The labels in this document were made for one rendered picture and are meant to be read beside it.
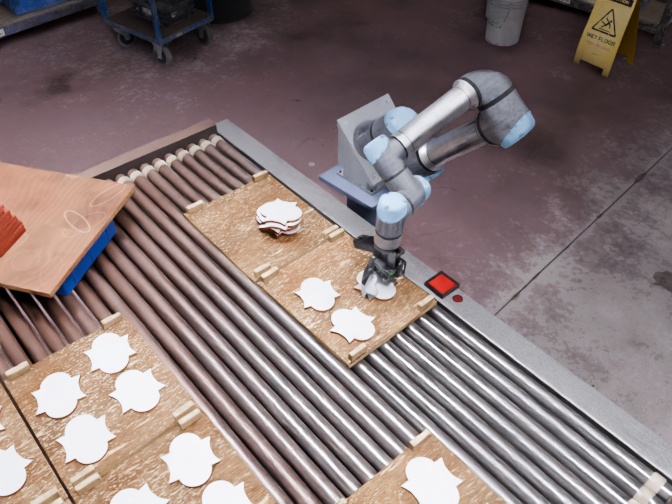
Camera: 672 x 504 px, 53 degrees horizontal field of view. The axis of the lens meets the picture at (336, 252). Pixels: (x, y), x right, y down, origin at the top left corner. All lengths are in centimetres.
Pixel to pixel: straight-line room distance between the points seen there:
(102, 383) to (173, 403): 21
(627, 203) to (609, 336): 103
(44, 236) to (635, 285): 268
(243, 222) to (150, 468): 89
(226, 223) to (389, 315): 65
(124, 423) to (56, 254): 59
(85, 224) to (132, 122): 251
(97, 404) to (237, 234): 71
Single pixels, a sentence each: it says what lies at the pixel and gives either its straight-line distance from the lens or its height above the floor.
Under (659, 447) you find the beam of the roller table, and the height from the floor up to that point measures 91.
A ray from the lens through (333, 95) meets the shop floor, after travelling 473.
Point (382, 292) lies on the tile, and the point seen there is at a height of 95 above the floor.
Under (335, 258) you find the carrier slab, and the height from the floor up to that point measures 94.
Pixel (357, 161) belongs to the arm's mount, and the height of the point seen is 98.
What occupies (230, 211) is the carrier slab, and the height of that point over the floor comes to 94.
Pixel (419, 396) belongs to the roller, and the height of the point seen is 92.
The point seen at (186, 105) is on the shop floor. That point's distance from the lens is 473.
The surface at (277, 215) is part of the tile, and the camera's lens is 212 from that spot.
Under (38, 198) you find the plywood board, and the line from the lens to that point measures 235.
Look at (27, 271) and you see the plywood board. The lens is 209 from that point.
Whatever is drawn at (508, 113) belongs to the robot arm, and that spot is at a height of 138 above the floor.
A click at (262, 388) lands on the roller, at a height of 92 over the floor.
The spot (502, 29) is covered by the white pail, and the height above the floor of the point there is 14.
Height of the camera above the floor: 238
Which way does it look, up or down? 43 degrees down
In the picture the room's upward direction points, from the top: straight up
